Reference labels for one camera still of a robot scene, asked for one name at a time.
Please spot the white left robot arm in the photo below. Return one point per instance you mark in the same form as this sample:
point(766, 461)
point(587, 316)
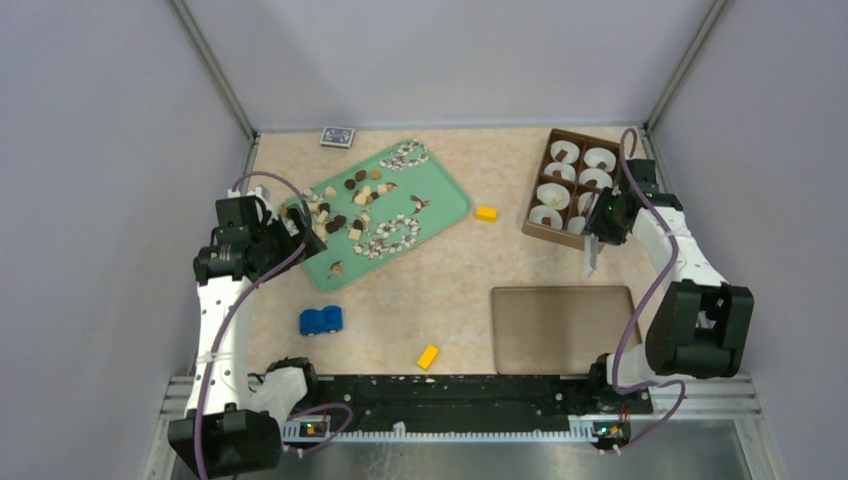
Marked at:
point(227, 428)

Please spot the tan box lid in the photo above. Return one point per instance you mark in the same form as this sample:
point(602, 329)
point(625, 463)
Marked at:
point(556, 330)

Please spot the white cup lower right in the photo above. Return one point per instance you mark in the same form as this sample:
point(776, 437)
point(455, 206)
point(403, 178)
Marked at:
point(586, 203)

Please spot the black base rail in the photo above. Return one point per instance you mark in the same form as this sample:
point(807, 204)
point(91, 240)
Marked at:
point(467, 403)

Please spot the white cup middle right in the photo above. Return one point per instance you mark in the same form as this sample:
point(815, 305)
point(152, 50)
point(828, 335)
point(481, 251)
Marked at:
point(596, 177)

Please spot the brown chocolate box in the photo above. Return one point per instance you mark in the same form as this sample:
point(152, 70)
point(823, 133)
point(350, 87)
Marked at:
point(573, 171)

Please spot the white cup lower left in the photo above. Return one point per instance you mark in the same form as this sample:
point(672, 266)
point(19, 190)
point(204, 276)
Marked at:
point(554, 195)

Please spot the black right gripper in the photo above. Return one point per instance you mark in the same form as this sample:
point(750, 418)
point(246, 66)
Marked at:
point(597, 225)

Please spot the white cup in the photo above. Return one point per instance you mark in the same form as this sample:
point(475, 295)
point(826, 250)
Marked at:
point(577, 225)
point(586, 203)
point(596, 177)
point(554, 195)
point(600, 158)
point(564, 151)

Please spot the yellow block near tray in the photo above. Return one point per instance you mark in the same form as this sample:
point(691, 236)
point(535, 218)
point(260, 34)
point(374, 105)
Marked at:
point(486, 214)

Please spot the metal tweezers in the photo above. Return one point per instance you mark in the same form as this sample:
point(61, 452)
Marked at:
point(591, 251)

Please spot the white cup top right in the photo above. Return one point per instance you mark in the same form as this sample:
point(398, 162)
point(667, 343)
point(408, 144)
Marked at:
point(600, 158)

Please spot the green plastic tray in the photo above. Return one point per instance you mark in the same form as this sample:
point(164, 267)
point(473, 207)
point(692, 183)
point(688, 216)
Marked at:
point(379, 209)

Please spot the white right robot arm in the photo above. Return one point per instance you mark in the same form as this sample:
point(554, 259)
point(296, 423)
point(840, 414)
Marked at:
point(692, 323)

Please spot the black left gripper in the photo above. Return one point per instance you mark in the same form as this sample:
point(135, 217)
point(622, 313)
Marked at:
point(278, 225)

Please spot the blue toy car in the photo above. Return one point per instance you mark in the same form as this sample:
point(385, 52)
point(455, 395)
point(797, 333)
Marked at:
point(327, 320)

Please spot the white cup bottom right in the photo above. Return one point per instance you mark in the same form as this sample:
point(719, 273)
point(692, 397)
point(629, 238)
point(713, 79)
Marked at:
point(577, 225)

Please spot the playing card deck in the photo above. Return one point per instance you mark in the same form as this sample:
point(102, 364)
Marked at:
point(337, 137)

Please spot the white cup top left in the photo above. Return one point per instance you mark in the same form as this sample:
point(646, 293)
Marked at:
point(564, 151)

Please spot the yellow block front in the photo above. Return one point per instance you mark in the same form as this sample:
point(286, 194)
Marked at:
point(427, 357)

